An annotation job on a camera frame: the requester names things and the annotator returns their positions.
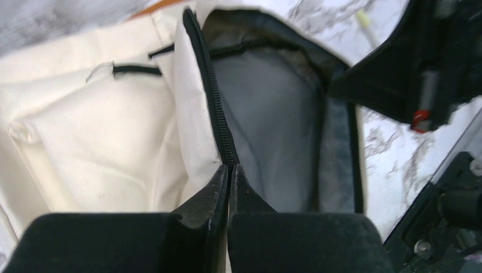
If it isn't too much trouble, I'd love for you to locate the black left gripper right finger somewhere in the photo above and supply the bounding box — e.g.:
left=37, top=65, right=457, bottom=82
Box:
left=227, top=165, right=393, bottom=272

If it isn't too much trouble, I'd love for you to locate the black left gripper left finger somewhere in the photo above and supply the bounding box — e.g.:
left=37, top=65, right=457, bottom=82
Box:
left=4, top=165, right=229, bottom=272

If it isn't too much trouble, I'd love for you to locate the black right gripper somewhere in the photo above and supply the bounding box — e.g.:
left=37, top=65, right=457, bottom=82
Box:
left=329, top=1, right=481, bottom=133

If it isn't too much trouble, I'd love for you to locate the cream canvas backpack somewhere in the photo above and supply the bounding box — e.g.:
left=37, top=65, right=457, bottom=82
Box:
left=1, top=1, right=365, bottom=254

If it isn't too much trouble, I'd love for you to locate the yellow highlighter pen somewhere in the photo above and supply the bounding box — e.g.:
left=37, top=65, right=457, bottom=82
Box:
left=355, top=9, right=380, bottom=49

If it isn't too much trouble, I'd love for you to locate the orange wooden shelf rack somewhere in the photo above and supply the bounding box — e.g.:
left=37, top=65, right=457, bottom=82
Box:
left=130, top=0, right=184, bottom=19

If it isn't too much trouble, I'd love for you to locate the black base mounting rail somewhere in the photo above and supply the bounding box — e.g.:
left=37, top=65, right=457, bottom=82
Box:
left=384, top=152, right=481, bottom=272

